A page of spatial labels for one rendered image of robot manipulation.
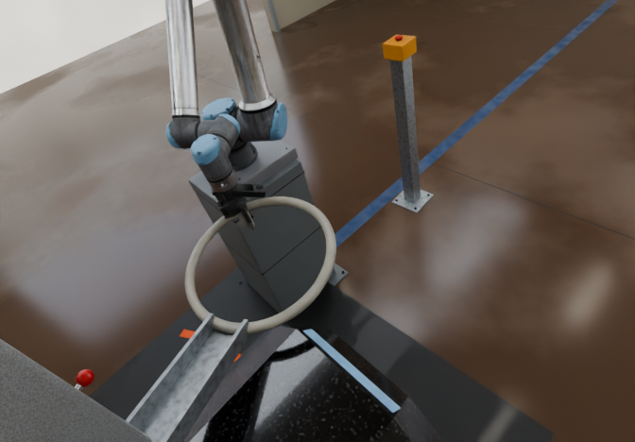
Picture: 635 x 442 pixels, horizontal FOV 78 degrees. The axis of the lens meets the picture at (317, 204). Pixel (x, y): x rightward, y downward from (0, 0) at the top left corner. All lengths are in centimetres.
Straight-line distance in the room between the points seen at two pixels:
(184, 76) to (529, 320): 184
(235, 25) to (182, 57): 21
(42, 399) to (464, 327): 181
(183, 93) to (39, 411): 99
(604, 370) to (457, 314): 61
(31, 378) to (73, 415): 9
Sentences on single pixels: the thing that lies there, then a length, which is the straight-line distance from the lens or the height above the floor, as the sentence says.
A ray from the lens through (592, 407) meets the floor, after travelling 206.
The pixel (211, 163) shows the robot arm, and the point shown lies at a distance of 121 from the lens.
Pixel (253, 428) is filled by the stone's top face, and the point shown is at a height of 87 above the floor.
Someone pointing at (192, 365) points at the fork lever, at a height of 97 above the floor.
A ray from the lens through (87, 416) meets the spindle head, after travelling 70.
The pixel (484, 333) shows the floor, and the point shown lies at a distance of 212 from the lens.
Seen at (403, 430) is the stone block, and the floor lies 84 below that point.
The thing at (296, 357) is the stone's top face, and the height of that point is 87.
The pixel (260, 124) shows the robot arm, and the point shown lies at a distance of 157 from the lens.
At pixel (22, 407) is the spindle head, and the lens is 63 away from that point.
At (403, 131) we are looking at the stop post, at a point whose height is 57.
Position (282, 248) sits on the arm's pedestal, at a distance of 192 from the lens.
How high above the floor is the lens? 184
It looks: 41 degrees down
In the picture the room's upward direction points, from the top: 17 degrees counter-clockwise
